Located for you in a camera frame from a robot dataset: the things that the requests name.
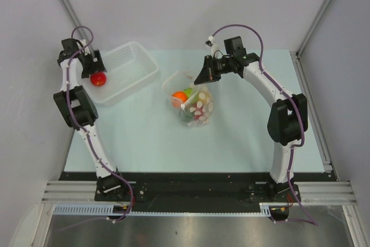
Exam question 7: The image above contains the dark green lime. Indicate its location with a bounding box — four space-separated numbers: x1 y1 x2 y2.
179 109 194 124

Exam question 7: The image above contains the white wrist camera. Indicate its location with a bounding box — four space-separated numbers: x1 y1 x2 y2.
77 39 93 56
205 35 220 56

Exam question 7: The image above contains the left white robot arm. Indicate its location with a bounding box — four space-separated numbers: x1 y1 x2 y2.
53 38 119 179

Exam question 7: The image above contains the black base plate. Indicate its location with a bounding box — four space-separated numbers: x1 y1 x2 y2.
59 172 337 213

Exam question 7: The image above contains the white slotted cable duct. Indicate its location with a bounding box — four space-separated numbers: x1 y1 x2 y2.
53 204 271 217

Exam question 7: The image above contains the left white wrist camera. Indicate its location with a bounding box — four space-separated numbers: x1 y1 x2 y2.
77 39 93 56

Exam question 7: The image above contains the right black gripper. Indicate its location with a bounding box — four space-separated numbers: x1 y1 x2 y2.
195 54 234 85

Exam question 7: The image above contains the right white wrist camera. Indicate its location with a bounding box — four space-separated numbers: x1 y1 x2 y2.
205 35 220 56

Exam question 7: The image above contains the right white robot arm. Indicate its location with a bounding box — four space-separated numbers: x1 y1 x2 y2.
194 36 308 201

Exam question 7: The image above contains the white plastic basket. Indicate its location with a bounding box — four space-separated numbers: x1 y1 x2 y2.
82 41 159 106

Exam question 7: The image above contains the red apple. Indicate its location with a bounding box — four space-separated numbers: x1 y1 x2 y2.
194 110 206 121
90 72 107 87

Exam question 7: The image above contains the clear dotted zip bag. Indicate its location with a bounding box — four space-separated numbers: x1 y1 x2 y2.
162 71 214 127

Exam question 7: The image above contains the yellow pear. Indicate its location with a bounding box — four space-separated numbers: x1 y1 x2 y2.
198 92 212 105

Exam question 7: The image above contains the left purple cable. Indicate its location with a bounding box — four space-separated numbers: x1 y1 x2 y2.
65 25 136 224

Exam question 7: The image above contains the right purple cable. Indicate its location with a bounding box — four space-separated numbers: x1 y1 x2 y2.
206 24 319 227

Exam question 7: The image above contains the purple cable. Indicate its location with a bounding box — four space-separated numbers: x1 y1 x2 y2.
206 24 319 227
65 25 136 224

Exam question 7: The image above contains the orange fruit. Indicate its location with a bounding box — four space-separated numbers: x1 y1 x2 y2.
171 91 188 108

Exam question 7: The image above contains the light green apple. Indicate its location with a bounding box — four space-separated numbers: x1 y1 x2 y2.
183 88 195 99

